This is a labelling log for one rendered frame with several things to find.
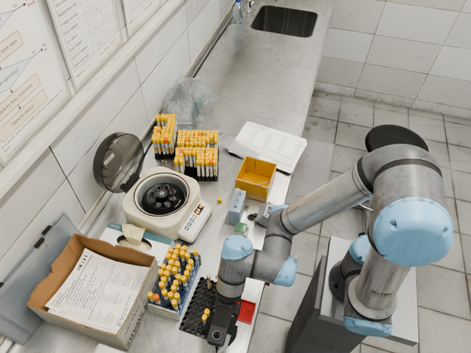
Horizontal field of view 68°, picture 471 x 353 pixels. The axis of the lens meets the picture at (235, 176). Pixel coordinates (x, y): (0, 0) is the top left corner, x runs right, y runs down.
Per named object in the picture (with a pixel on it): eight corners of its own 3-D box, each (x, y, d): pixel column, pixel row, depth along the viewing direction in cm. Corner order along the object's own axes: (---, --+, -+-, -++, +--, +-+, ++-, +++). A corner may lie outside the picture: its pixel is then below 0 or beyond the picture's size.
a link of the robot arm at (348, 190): (408, 108, 66) (259, 206, 102) (413, 148, 60) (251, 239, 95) (447, 140, 70) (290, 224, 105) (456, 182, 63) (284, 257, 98)
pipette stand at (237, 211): (242, 228, 131) (243, 213, 123) (224, 224, 132) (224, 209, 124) (248, 207, 137) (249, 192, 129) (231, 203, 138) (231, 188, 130)
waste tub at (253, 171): (265, 204, 138) (268, 188, 130) (234, 195, 141) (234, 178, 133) (275, 179, 146) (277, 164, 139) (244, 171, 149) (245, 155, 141)
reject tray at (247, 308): (251, 324, 108) (251, 323, 108) (230, 318, 109) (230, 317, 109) (256, 303, 112) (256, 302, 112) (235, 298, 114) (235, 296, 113)
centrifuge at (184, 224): (187, 255, 123) (184, 237, 114) (118, 223, 131) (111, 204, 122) (219, 205, 137) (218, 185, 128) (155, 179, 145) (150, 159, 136)
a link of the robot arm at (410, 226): (385, 292, 100) (453, 161, 60) (387, 347, 91) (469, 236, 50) (341, 284, 103) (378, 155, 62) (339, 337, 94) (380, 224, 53)
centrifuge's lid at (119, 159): (92, 160, 107) (73, 154, 110) (119, 210, 125) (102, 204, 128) (134, 119, 120) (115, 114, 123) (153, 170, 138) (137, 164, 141)
